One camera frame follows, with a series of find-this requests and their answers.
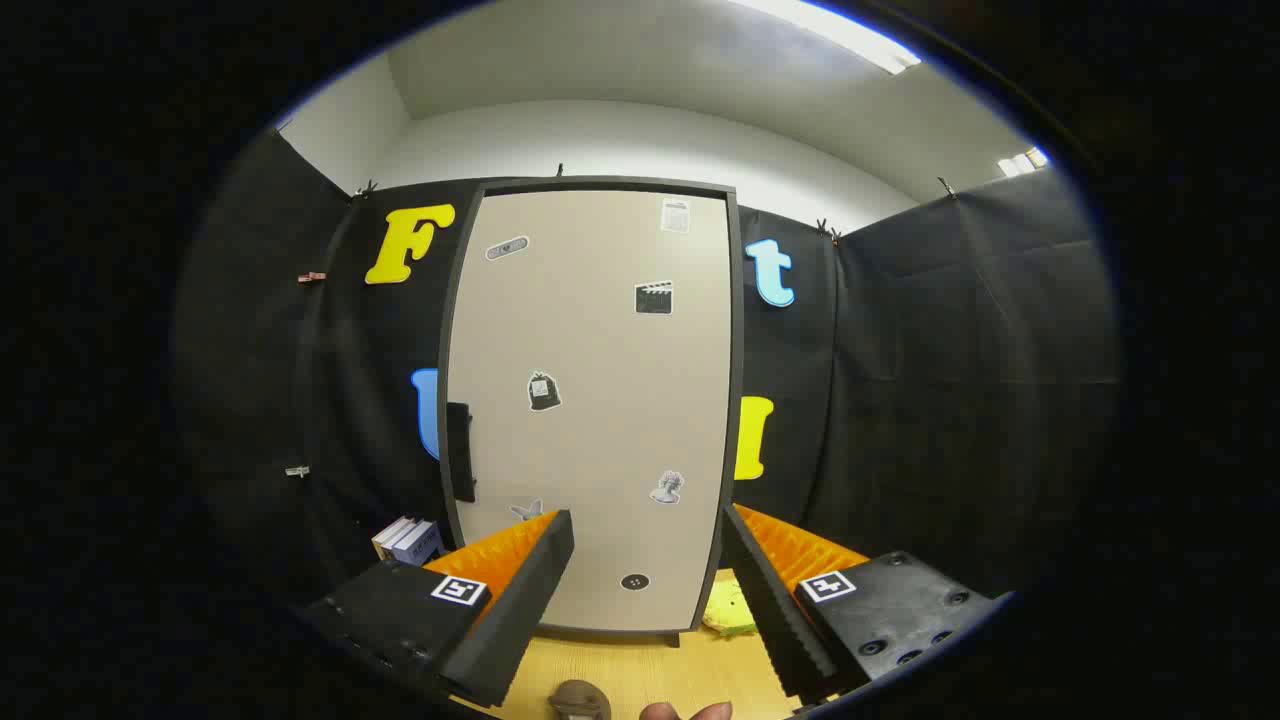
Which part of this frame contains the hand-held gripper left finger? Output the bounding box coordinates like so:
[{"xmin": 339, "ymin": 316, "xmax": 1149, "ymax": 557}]
[{"xmin": 300, "ymin": 508, "xmax": 576, "ymax": 709}]

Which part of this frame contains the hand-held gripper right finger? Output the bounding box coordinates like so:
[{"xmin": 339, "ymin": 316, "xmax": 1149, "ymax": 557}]
[{"xmin": 722, "ymin": 503, "xmax": 1006, "ymax": 706}]

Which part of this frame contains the brown fuzzy shoe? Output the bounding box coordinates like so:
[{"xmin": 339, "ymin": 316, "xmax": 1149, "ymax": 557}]
[{"xmin": 548, "ymin": 680, "xmax": 613, "ymax": 720}]

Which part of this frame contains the black cabinet door handle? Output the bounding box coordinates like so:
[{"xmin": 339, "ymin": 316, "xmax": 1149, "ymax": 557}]
[{"xmin": 445, "ymin": 402, "xmax": 476, "ymax": 503}]

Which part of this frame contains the beige shoe cabinet door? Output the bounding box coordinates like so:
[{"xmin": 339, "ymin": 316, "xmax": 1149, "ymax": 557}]
[{"xmin": 445, "ymin": 190, "xmax": 736, "ymax": 636}]

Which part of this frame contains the grey shoe cabinet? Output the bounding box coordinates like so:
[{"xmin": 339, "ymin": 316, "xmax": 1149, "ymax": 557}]
[{"xmin": 437, "ymin": 177, "xmax": 746, "ymax": 648}]

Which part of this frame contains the yellow plush toy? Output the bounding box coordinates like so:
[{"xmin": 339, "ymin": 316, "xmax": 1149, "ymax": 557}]
[{"xmin": 700, "ymin": 580, "xmax": 759, "ymax": 638}]

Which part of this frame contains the blue book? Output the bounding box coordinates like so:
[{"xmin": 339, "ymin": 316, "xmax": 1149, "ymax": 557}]
[{"xmin": 392, "ymin": 520, "xmax": 443, "ymax": 567}]

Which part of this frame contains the white book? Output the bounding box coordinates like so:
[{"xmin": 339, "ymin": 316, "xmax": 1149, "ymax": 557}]
[{"xmin": 372, "ymin": 516, "xmax": 416, "ymax": 561}]

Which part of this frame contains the black backdrop cloth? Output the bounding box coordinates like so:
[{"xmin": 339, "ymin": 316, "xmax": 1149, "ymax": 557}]
[{"xmin": 175, "ymin": 130, "xmax": 1121, "ymax": 641}]

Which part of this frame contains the long ceiling light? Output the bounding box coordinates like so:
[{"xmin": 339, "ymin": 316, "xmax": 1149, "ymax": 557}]
[{"xmin": 735, "ymin": 0, "xmax": 921, "ymax": 76}]

